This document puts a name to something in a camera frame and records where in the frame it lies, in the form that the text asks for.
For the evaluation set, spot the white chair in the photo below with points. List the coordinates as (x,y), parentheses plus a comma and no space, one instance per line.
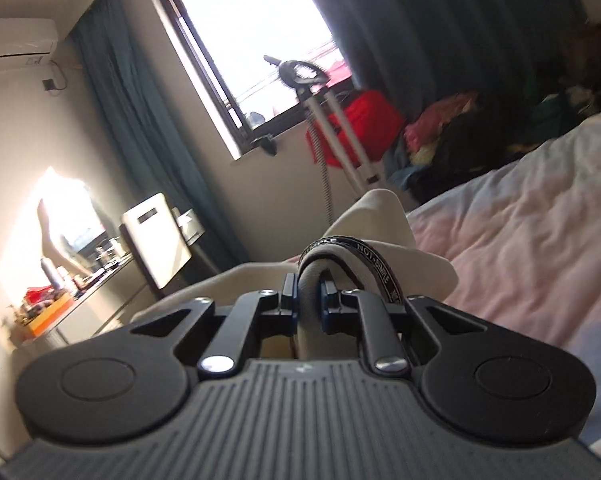
(155,240)

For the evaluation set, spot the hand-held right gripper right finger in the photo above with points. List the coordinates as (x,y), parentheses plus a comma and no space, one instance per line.
(325,305)

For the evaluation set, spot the black clothes pile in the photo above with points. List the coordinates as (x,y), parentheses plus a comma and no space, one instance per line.
(470,155)

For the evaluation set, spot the grey bottle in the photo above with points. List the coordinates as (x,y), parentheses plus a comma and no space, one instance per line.
(49,272)

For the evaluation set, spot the orange tray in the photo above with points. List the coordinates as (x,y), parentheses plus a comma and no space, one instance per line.
(45,317)

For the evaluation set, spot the white patterned cloth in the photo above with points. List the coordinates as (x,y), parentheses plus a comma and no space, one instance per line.
(579,95)

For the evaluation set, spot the dark framed window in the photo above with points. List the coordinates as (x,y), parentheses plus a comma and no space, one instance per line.
(250,35)

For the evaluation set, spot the green cloth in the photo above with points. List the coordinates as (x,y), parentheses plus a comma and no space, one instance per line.
(555,115)

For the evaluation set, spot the wavy framed mirror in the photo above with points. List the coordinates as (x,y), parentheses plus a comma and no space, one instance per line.
(48,230)

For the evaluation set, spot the pink cloth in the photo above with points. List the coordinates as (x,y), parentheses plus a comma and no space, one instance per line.
(440,115)

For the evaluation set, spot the white air conditioner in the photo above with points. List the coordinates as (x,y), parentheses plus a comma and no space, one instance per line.
(15,40)

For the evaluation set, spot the red bag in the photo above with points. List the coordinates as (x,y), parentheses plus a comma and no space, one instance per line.
(375,115)

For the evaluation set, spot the pastel bed blanket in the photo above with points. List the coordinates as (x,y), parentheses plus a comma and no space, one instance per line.
(530,235)

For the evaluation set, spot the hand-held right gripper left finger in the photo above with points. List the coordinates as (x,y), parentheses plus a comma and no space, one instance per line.
(291,305)

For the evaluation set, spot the garment steamer with white poles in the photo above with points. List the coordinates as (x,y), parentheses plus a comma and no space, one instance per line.
(300,72)

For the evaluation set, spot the white dressing table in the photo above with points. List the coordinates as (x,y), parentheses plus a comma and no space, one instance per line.
(105,305)

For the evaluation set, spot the narrow blue curtain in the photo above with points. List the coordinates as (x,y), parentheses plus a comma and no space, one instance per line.
(140,125)

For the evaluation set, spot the wide blue curtain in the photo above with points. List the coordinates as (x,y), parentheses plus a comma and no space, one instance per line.
(455,25)

